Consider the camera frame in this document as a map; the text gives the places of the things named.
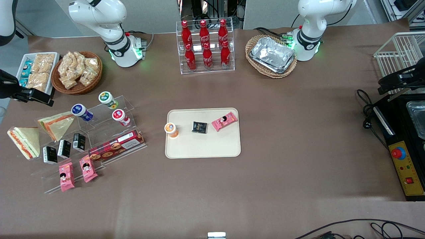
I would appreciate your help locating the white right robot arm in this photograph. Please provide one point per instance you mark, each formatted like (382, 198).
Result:
(99, 16)

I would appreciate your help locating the pink snack packet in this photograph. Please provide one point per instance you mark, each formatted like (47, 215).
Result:
(87, 169)
(224, 121)
(66, 177)

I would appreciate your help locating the aluminium frame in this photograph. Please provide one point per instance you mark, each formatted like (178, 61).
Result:
(415, 10)

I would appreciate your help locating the yellow control panel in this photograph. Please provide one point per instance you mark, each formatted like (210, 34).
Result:
(408, 169)

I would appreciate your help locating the green lid cup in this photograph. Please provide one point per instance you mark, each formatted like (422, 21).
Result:
(105, 97)

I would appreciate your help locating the red lid cup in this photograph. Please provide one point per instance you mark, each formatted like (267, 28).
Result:
(118, 115)

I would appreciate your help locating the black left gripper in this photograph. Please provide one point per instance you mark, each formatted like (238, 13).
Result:
(414, 73)

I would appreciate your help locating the red cola bottle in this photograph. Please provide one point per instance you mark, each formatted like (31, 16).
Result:
(222, 32)
(190, 59)
(203, 32)
(208, 58)
(186, 33)
(225, 55)

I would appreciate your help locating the orange lid cup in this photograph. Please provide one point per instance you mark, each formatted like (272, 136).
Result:
(171, 128)

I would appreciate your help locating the small white device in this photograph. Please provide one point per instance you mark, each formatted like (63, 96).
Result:
(216, 235)

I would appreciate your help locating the black equipment rack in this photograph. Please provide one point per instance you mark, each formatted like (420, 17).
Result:
(202, 6)

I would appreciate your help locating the clear acrylic bottle rack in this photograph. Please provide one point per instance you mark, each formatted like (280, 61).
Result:
(214, 70)

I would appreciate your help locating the clear acrylic stepped stand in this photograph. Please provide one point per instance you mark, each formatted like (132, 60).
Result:
(99, 131)

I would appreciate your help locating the triangle sandwich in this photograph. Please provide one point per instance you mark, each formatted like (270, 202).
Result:
(59, 127)
(30, 139)

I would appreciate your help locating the beige plastic tray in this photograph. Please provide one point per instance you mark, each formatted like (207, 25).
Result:
(199, 149)

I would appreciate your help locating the aluminium foil tray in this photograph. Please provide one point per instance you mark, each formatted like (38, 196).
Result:
(272, 54)

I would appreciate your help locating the light wicker basket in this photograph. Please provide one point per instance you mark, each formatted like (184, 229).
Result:
(265, 74)

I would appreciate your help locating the black machine housing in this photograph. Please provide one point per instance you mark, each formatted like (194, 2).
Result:
(398, 132)

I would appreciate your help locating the teal snack packet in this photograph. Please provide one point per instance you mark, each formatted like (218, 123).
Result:
(27, 69)
(23, 82)

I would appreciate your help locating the small black carton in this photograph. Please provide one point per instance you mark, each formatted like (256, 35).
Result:
(64, 148)
(79, 142)
(50, 155)

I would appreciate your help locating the white rectangular snack tray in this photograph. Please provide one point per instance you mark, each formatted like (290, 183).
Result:
(55, 66)

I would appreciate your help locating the brown wicker basket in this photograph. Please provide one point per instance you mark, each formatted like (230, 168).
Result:
(79, 89)

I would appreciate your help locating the clear bag of snacks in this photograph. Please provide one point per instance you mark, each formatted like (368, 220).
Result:
(88, 77)
(68, 61)
(68, 81)
(80, 64)
(92, 63)

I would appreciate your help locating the red cookie box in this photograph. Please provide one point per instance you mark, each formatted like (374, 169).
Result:
(116, 146)

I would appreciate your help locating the blue lid cup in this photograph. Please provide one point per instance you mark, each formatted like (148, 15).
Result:
(79, 110)

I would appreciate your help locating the steel pan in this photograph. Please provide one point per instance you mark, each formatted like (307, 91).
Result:
(417, 118)

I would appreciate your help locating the crumbly rice cracker bag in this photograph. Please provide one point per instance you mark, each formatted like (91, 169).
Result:
(43, 62)
(38, 81)

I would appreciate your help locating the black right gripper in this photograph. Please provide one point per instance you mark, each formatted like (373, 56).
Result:
(7, 87)

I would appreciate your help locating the black snack packet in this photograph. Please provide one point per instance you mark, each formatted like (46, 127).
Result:
(199, 127)

